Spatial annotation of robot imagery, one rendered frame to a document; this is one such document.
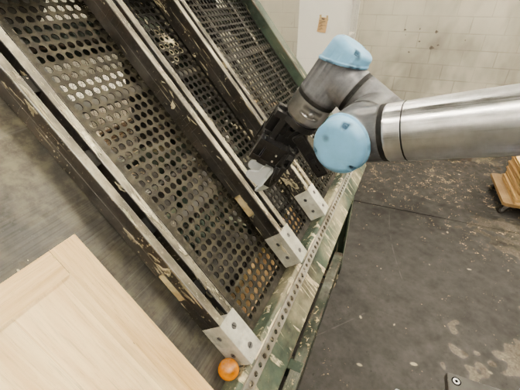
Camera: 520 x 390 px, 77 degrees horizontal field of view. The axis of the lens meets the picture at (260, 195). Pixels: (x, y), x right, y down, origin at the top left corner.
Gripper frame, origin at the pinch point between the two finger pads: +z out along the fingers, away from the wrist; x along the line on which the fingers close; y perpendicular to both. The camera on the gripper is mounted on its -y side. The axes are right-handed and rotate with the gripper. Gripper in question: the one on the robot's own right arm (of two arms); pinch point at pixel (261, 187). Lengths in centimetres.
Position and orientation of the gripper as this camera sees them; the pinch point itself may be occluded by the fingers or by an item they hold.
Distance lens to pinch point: 75.3
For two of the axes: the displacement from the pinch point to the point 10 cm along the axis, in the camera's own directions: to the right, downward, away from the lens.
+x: -1.2, 6.6, -7.4
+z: -4.8, 6.1, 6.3
